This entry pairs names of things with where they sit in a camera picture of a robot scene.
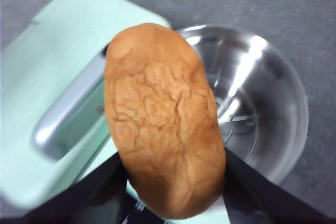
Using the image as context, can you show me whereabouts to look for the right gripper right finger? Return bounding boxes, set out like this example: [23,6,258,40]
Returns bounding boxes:
[222,148,336,224]

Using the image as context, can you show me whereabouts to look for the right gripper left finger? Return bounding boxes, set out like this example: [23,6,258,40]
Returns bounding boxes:
[23,151,130,224]

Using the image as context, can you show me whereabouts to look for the brown potato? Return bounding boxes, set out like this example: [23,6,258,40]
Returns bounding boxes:
[103,23,227,220]

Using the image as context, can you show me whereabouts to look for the mint green saucepan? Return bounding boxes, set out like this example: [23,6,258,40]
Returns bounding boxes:
[173,24,309,186]

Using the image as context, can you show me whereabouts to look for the mint green griddle cover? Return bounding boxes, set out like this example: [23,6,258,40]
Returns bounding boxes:
[0,0,173,204]

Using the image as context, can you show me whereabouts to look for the silver griddle cover handle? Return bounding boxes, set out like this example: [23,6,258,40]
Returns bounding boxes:
[31,50,111,162]

